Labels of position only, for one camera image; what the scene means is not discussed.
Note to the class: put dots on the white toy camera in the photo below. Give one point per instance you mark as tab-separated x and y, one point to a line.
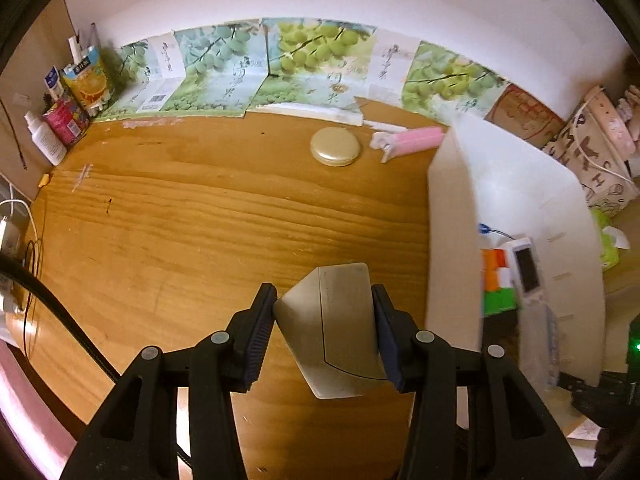
525	270

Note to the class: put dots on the green tissue pack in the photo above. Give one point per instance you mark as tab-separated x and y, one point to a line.
607	245

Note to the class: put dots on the orange juice pouch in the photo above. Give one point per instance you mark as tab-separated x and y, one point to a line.
87	85

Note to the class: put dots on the white plastic bottle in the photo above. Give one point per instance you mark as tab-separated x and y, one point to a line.
47	142

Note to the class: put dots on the small orange clip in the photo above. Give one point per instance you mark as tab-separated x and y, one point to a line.
45	180

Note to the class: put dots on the blue and white tube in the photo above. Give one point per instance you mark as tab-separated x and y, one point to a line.
52	82

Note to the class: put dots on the green grape printed carton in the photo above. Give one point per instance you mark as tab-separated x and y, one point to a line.
440	80
135	75
310	60
210	65

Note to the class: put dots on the pink bottle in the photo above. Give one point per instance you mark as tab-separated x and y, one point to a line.
415	141

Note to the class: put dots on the gold round compact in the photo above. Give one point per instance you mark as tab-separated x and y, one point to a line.
333	146

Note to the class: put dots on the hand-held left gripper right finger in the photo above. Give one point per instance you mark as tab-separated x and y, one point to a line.
387	335

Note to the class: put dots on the printed tote bag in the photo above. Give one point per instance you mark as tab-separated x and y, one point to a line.
600	160

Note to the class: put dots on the beige rectangular case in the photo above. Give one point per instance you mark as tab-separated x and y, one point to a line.
340	330

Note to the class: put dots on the pink snack packet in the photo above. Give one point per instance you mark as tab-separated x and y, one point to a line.
65	122

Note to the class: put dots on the white spray bottle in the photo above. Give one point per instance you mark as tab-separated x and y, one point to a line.
75	52

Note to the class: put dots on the multicoloured puzzle cube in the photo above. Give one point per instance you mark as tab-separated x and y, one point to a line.
495	285

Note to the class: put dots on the white storage bin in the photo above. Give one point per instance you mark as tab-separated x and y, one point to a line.
510	185

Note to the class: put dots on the white paper sheet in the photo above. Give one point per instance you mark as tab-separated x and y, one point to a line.
582	425

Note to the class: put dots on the brown cardboard box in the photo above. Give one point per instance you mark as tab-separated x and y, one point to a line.
525	110

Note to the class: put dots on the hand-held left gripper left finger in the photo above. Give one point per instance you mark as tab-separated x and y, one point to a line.
260	330

